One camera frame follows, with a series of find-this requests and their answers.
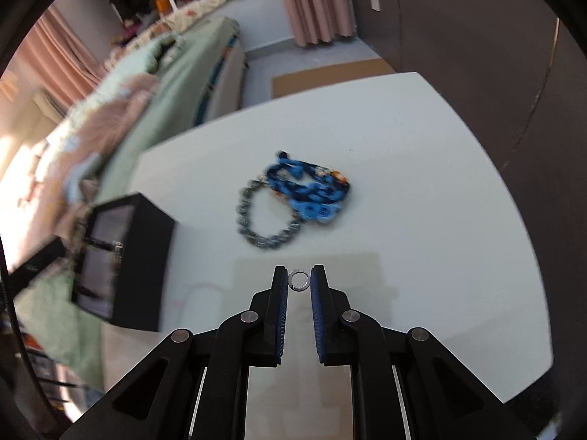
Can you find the black cable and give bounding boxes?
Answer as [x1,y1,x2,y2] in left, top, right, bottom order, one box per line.
[0,238,80,425]

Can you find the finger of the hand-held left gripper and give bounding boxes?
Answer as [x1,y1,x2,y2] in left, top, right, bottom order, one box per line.
[9,233,125,293]

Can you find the light green floral quilt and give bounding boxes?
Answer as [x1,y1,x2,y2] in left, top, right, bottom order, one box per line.
[93,32,185,95]

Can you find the pink curtain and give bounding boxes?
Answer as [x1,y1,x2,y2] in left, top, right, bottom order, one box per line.
[272,0,359,48]
[8,6,112,111]

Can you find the dark grey bead bracelet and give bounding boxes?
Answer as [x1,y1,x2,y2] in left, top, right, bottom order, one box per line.
[235,176,304,251]

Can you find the cardboard floor sheets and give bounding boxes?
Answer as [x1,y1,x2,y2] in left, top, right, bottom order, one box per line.
[272,59,396,100]

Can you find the brown wardrobe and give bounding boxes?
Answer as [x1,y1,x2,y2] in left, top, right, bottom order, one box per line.
[334,0,587,202]

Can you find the bed with green sheet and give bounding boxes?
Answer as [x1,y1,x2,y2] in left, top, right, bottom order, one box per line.
[8,15,247,392]

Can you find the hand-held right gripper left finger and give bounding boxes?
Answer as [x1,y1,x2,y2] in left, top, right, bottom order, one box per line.
[59,266,289,440]

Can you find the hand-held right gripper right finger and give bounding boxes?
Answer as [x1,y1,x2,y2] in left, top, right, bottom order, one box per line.
[309,264,537,440]

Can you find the white table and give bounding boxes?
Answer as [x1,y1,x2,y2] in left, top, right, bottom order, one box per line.
[98,71,552,405]

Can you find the blue braided bracelet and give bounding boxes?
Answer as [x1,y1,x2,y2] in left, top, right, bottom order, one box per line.
[265,150,353,225]

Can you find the pink floral blanket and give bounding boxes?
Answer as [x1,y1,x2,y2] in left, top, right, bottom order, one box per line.
[13,73,162,241]

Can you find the black square box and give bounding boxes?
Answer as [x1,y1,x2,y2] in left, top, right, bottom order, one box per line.
[70,193,178,333]

